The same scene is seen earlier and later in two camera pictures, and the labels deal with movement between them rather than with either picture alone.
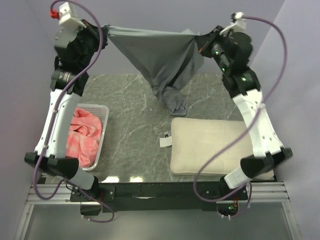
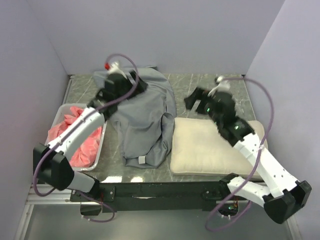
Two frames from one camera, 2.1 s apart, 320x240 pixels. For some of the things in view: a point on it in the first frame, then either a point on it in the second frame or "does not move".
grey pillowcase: x=167 y=59 → x=144 y=123
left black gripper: x=92 y=31 → x=141 y=87
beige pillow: x=193 y=141 does not move
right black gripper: x=208 y=39 → x=200 y=94
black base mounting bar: x=159 y=196 does not move
